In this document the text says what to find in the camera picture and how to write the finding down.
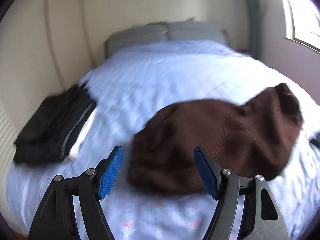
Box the dark brown knit pants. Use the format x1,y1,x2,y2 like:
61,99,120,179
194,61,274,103
127,83,303,194

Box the black folded clothes pile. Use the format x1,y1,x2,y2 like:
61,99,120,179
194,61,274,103
13,83,97,166

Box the blue floral bed sheet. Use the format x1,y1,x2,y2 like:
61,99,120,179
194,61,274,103
7,41,319,239

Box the grey-green curtain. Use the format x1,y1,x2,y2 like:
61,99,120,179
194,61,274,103
246,0,261,59

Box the grey padded headboard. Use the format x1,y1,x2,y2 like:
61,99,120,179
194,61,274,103
104,21,230,59

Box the cream louvered wardrobe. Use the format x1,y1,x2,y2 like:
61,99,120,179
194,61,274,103
0,0,93,170

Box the window with frame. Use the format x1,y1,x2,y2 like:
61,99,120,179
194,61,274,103
281,0,319,52

